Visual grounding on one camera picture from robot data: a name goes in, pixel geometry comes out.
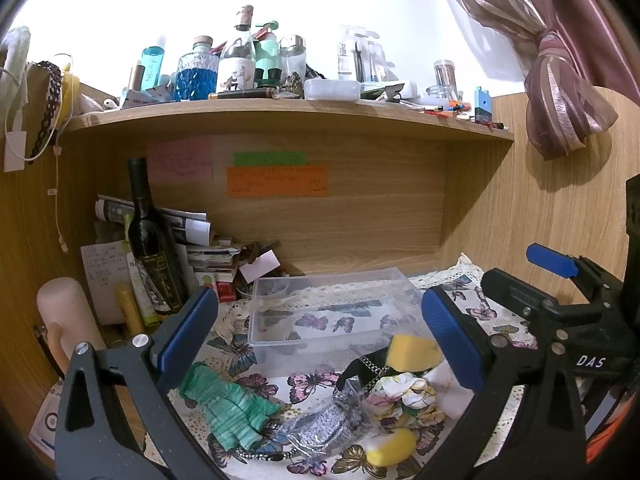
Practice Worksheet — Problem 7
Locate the yellow white soft ball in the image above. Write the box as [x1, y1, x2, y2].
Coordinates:
[363, 428, 416, 467]

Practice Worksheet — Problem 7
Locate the clear plastic storage box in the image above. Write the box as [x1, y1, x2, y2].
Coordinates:
[247, 268, 433, 376]

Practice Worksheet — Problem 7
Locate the beige cylindrical candle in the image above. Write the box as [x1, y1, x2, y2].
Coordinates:
[36, 278, 106, 373]

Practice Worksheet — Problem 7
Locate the blue glass bottle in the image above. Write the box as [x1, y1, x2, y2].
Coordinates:
[174, 36, 219, 102]

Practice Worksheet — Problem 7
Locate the pink tied curtain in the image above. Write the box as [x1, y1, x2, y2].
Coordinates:
[456, 0, 639, 160]

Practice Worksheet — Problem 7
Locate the stack of papers and books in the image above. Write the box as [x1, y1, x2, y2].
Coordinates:
[93, 194, 281, 306]

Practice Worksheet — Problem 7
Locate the black chain strap bag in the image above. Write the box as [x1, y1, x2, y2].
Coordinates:
[335, 347, 398, 393]

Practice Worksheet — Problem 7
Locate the yellow sponge block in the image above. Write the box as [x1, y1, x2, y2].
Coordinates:
[385, 334, 442, 373]

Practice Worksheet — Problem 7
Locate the turquoise tall tube bottle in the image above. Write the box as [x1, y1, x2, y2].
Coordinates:
[140, 44, 165, 90]

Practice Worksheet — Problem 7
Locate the butterfly print lace cloth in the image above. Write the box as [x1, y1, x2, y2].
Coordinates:
[168, 256, 537, 479]

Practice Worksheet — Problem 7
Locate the silver glitter pouch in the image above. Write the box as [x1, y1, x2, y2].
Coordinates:
[280, 378, 373, 460]

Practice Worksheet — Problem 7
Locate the orange sticky note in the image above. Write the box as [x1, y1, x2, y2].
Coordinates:
[227, 165, 329, 198]

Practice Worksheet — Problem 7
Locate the wooden shelf board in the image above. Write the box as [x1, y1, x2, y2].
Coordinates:
[67, 99, 514, 142]

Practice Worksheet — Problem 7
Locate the green knitted cloth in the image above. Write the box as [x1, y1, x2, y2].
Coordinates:
[179, 362, 280, 452]

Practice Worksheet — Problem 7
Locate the corked decorated glass bottle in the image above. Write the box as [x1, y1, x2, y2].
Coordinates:
[216, 4, 255, 93]

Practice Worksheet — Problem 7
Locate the small blue box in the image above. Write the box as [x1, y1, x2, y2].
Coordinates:
[474, 87, 492, 125]

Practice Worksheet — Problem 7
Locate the white rectangular plastic case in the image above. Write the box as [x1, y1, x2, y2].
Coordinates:
[304, 78, 360, 102]

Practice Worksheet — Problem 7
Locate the pink sticky note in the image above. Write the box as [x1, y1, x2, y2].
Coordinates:
[146, 136, 213, 184]

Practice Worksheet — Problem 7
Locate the dark wine bottle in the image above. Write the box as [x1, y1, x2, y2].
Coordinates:
[128, 157, 189, 314]

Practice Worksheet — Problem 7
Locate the floral fabric scrunchie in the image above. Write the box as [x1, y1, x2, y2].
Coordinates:
[364, 373, 446, 429]

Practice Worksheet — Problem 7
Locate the white paper card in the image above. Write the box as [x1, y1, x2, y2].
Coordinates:
[239, 249, 280, 284]

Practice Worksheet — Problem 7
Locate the teal spray bottle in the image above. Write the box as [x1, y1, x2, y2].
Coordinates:
[254, 21, 282, 87]

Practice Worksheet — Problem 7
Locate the green sticky note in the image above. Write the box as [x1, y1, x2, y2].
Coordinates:
[233, 151, 307, 167]

